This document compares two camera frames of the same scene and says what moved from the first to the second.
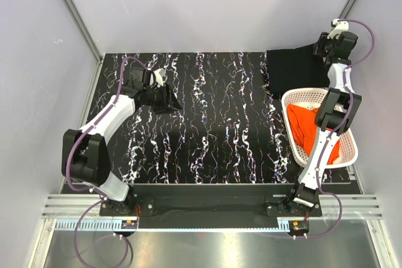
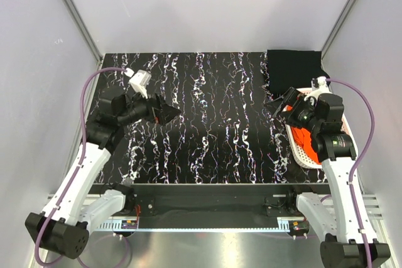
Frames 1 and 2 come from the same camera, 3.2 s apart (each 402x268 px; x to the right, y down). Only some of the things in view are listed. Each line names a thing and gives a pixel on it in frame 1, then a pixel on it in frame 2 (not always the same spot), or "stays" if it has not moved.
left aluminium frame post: x=74 y=9 stays
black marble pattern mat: x=230 y=128 stays
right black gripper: x=322 y=40 -> x=291 y=97
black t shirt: x=297 y=68 stays
